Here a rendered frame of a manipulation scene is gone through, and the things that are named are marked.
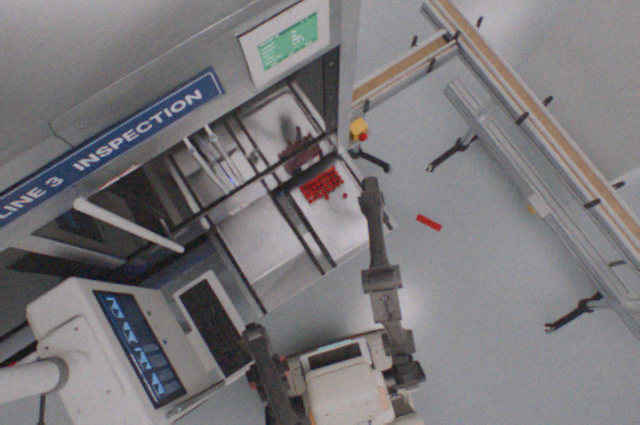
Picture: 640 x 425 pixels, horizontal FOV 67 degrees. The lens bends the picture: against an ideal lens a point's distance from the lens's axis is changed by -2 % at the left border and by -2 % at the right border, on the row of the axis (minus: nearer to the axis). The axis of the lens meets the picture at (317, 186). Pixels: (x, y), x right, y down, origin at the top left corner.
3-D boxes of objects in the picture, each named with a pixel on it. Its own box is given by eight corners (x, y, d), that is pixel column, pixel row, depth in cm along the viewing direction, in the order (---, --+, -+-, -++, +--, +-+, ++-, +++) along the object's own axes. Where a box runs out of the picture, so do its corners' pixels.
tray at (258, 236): (210, 216, 210) (208, 214, 207) (261, 184, 213) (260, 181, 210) (251, 283, 203) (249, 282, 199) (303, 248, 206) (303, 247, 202)
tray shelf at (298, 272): (201, 223, 212) (200, 222, 210) (335, 138, 220) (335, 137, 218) (259, 319, 201) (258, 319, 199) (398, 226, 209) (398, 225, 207)
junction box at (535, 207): (520, 202, 251) (527, 198, 242) (528, 197, 252) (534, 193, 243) (535, 221, 248) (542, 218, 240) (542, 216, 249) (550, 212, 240)
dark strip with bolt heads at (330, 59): (326, 151, 204) (322, 52, 127) (335, 146, 204) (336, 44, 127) (328, 154, 203) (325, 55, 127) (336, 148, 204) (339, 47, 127)
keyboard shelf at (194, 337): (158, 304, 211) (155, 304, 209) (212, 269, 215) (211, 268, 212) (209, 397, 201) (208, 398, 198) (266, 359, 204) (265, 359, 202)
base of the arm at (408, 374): (392, 391, 160) (427, 380, 160) (388, 373, 157) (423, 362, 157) (385, 373, 168) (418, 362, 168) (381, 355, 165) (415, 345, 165)
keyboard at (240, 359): (178, 296, 209) (176, 296, 207) (206, 278, 211) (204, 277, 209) (226, 378, 200) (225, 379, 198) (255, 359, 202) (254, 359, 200)
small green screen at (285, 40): (253, 85, 118) (237, 38, 98) (327, 41, 121) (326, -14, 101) (256, 89, 118) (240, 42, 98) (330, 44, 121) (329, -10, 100)
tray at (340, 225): (290, 194, 212) (290, 192, 208) (341, 162, 215) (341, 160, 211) (333, 260, 204) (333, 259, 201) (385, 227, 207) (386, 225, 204)
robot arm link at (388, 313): (367, 322, 126) (406, 316, 124) (360, 273, 133) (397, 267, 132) (387, 359, 163) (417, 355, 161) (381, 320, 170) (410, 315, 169)
